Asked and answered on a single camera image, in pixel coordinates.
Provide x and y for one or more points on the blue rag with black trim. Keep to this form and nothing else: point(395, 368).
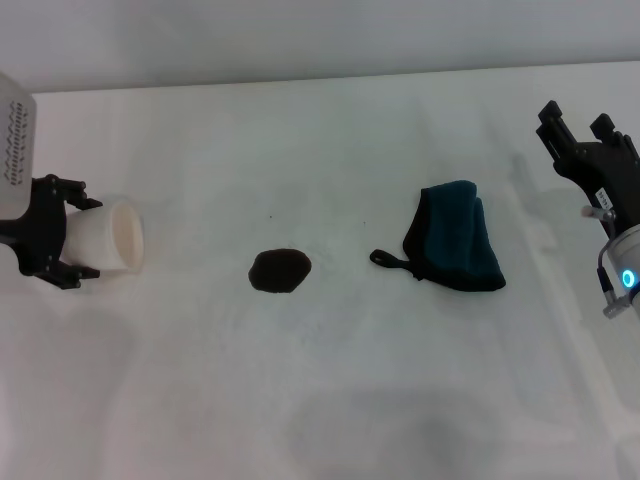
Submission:
point(452, 235)

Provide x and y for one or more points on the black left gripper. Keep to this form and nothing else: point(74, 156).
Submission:
point(42, 230)

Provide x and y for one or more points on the black liquid stain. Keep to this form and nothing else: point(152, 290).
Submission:
point(279, 271)

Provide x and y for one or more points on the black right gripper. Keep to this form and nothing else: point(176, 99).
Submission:
point(607, 170)

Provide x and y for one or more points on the white plastic cup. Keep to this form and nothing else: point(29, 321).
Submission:
point(107, 240)

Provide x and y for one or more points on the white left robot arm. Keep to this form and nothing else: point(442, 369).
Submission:
point(15, 130)

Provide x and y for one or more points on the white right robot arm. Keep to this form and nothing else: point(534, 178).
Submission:
point(627, 272)

